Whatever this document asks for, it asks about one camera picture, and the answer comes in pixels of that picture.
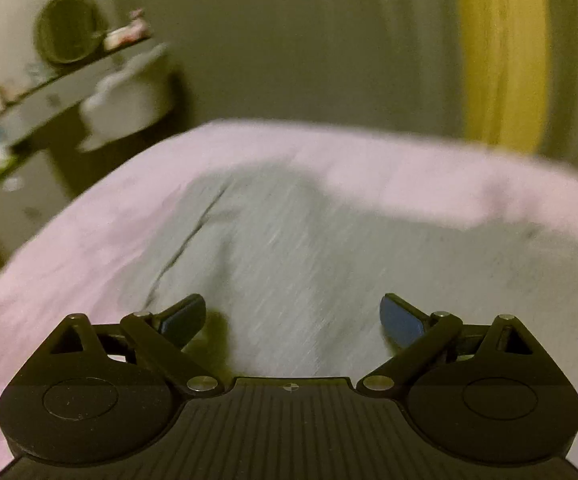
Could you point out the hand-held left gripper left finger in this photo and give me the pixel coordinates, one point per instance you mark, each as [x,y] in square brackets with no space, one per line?
[184,316]

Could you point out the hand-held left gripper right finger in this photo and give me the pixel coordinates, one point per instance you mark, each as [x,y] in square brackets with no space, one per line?
[399,320]

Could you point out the grey pants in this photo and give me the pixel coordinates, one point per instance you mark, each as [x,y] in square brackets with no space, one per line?
[294,260]

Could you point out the lilac blanket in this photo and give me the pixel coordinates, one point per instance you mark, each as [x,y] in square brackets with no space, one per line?
[69,260]

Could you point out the white cloth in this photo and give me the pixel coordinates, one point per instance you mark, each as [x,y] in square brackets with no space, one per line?
[129,100]

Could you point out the white dresser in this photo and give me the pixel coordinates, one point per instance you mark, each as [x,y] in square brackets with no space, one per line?
[34,110]

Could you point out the yellow curtain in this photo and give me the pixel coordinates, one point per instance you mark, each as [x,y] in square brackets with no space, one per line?
[501,50]

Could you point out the pink box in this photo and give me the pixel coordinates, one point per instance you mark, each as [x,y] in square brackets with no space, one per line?
[126,32]

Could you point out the round mirror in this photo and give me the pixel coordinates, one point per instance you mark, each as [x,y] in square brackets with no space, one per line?
[66,27]

